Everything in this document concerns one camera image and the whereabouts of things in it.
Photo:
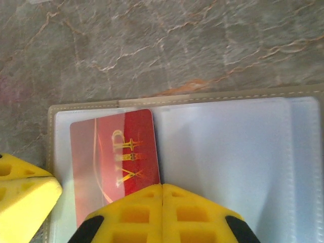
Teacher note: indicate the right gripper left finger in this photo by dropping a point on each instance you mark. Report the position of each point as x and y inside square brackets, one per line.
[131, 220]

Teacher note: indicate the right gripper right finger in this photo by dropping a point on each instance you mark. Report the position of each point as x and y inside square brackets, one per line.
[197, 220]

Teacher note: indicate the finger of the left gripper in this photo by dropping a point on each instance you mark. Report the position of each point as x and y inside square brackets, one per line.
[22, 207]
[17, 169]

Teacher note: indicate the red VIP card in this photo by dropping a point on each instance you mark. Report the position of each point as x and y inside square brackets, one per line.
[108, 152]

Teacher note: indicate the beige card holder wallet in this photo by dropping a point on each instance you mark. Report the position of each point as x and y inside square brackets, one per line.
[227, 152]

